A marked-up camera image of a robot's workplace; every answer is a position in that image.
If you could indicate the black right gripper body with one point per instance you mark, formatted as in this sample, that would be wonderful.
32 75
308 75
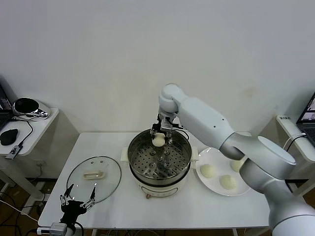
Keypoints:
160 118

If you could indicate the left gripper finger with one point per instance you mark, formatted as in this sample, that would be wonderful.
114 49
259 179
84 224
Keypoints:
63 199
90 202

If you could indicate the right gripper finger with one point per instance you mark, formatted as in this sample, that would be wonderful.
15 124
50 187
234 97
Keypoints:
154 129
170 137

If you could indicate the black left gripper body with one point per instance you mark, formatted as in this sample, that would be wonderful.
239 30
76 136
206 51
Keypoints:
71 209

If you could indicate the white steamed baozi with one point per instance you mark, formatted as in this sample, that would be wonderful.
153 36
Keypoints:
158 140
236 167
208 170
227 182

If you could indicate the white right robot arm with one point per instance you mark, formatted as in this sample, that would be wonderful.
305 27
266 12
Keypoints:
209 123

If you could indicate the stainless steel steamer basket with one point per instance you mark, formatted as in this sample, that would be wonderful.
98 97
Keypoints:
147 162

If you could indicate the white electric pot base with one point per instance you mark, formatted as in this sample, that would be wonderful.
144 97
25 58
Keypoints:
160 189

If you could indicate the white round plate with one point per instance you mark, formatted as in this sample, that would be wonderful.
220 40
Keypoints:
211 184

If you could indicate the black computer mouse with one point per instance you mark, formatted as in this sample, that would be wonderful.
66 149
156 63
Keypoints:
9 137

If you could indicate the chrome device with black top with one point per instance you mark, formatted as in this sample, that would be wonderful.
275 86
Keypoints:
24 105

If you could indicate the open black laptop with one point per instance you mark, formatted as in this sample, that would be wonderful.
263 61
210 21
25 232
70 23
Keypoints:
307 127
5 115

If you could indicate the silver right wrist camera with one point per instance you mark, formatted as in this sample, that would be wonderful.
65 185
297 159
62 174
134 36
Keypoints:
166 126

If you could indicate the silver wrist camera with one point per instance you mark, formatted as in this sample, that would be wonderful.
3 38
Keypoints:
57 227
166 126

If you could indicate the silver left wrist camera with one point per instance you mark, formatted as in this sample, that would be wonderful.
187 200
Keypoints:
57 227

